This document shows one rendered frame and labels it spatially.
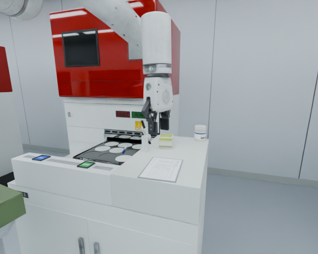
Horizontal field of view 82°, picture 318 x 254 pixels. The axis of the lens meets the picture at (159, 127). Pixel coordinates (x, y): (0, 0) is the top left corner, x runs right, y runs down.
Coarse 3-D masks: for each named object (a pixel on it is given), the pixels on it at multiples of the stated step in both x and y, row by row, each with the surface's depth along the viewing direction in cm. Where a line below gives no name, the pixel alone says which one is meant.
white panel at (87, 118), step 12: (72, 108) 148; (84, 108) 145; (96, 108) 141; (108, 108) 138; (120, 108) 135; (132, 108) 132; (72, 120) 151; (84, 120) 147; (96, 120) 144; (108, 120) 140; (120, 120) 137; (132, 120) 134; (144, 120) 131; (156, 120) 128; (72, 132) 153; (84, 132) 150; (96, 132) 146; (84, 144) 152; (96, 144) 148
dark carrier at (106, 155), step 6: (102, 144) 129; (132, 144) 129; (138, 144) 130; (90, 150) 117; (108, 150) 117; (126, 150) 117; (132, 150) 118; (138, 150) 118; (78, 156) 107; (84, 156) 107; (90, 156) 107; (96, 156) 107; (102, 156) 107; (108, 156) 107; (114, 156) 107; (120, 162) 99
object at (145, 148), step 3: (141, 126) 95; (144, 129) 93; (147, 129) 94; (144, 132) 95; (147, 132) 96; (144, 135) 97; (147, 135) 97; (141, 138) 95; (144, 138) 95; (147, 138) 96; (144, 141) 95; (147, 141) 96; (144, 144) 96; (147, 144) 96; (144, 147) 96; (147, 147) 97; (144, 150) 96; (147, 150) 97
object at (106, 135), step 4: (104, 136) 143; (108, 136) 142; (112, 136) 141; (116, 136) 140; (120, 136) 139; (124, 136) 138; (128, 136) 136; (132, 136) 135; (136, 136) 134; (140, 136) 134; (104, 140) 144
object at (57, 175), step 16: (16, 160) 87; (32, 160) 86; (48, 160) 87; (64, 160) 86; (80, 160) 86; (16, 176) 90; (32, 176) 86; (48, 176) 83; (64, 176) 80; (80, 176) 77; (96, 176) 74; (64, 192) 82; (80, 192) 79; (96, 192) 76
